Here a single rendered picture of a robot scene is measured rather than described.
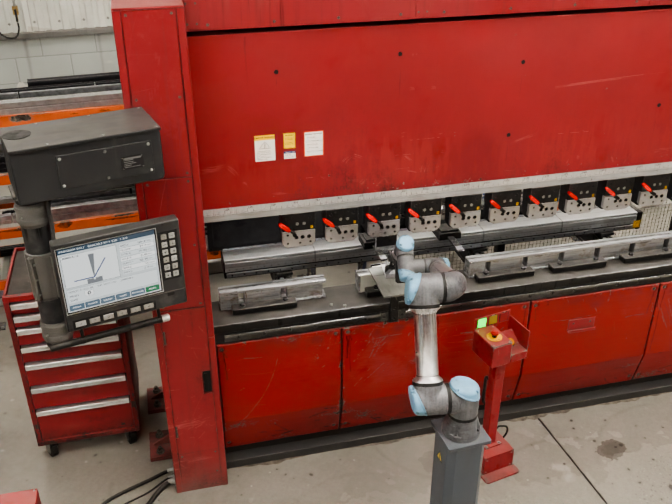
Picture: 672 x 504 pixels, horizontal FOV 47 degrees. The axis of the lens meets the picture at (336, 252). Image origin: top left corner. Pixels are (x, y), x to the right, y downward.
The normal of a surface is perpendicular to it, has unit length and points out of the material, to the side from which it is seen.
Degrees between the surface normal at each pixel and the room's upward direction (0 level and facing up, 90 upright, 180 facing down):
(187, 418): 90
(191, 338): 90
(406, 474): 0
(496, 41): 90
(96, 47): 90
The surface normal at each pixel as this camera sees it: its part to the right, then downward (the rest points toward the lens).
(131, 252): 0.47, 0.43
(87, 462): 0.00, -0.88
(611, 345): 0.24, 0.47
